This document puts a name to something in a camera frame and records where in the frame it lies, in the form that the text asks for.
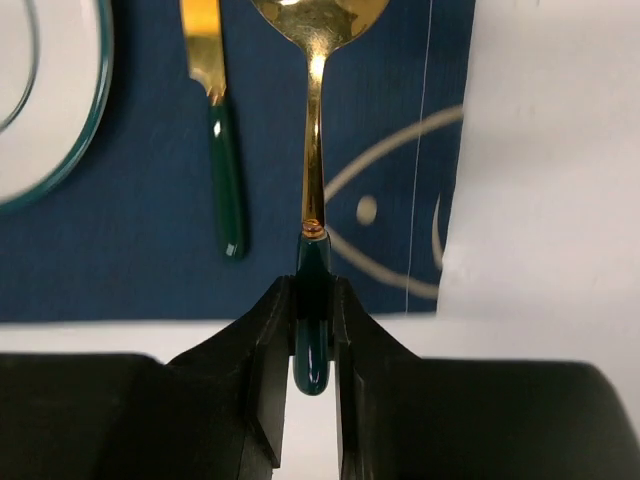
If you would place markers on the gold knife green handle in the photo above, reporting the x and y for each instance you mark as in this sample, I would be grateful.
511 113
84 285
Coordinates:
202 30

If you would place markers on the blue cloth with gold script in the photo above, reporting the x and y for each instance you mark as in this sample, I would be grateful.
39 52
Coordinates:
130 233

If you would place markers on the gold spoon green handle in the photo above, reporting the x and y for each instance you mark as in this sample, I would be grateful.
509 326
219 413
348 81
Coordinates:
318 28

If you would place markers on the white plate black rings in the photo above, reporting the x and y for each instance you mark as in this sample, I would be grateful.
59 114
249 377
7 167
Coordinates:
50 100

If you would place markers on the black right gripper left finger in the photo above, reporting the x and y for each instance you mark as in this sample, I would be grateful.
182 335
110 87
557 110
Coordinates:
216 411

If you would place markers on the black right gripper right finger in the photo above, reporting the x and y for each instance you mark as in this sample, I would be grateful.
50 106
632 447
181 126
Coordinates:
401 416

